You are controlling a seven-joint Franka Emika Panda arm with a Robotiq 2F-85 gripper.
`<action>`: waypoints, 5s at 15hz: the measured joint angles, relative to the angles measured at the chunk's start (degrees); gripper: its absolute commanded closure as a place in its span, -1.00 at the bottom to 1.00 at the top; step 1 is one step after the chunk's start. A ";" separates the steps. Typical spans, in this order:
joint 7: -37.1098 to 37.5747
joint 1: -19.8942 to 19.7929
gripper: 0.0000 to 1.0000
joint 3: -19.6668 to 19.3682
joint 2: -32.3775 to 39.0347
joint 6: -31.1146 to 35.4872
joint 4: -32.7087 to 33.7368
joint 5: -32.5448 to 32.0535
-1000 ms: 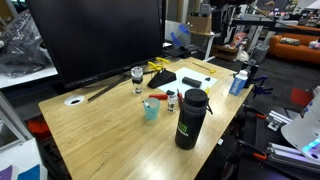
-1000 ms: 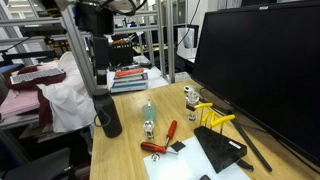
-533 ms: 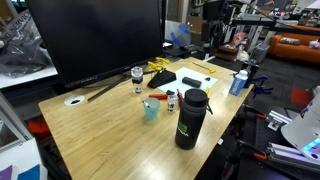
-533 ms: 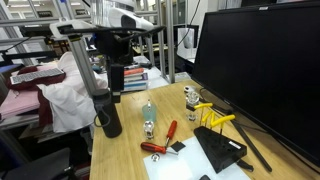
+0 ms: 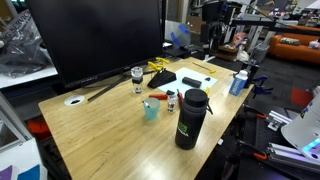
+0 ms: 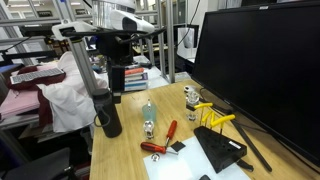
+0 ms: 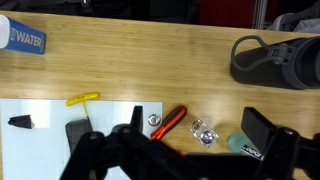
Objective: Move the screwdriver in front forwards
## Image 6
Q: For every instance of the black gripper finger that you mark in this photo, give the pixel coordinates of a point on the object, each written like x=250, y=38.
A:
x=117, y=83

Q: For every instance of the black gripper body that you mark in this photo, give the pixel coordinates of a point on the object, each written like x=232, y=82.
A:
x=115, y=46

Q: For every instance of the stack of books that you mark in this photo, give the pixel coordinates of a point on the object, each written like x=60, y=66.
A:
x=136, y=80

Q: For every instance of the black water bottle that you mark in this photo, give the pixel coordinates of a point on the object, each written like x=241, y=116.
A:
x=108, y=115

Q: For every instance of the grey metal pole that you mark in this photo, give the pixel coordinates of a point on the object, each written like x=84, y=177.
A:
x=83, y=66

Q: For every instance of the white box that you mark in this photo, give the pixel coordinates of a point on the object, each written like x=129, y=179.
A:
x=185, y=43

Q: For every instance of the white tape roll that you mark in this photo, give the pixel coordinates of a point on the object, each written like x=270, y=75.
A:
x=190, y=88

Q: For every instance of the clear glass perfume bottle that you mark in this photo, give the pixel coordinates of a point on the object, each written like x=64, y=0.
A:
x=192, y=103

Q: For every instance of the grey keyboard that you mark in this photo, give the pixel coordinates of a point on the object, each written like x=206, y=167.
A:
x=36, y=75

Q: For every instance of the small silver knob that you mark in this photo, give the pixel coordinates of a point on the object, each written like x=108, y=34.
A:
x=155, y=157

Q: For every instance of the maroon cloth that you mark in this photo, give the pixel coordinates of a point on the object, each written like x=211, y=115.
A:
x=33, y=83

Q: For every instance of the black square pad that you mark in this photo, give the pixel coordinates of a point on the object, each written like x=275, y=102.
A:
x=178, y=146

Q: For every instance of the pink cloth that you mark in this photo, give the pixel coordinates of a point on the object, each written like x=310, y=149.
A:
x=18, y=101

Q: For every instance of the white paper sheet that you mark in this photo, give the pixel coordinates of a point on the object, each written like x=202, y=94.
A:
x=176, y=166

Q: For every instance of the black chair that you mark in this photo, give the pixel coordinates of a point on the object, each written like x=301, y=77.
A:
x=40, y=166

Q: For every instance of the black hex key holder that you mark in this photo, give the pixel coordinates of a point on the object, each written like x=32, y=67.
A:
x=218, y=150

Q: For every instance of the large black monitor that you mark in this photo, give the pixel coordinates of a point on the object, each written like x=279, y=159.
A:
x=263, y=66

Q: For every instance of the black monitor stand bar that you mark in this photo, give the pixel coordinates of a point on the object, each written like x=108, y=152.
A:
x=251, y=146

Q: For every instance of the small black flat piece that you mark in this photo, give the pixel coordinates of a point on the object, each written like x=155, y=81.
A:
x=246, y=165

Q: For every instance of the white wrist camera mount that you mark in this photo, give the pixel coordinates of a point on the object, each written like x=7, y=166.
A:
x=71, y=27

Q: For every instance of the aluminium frame post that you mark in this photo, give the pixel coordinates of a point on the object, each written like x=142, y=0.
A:
x=170, y=40

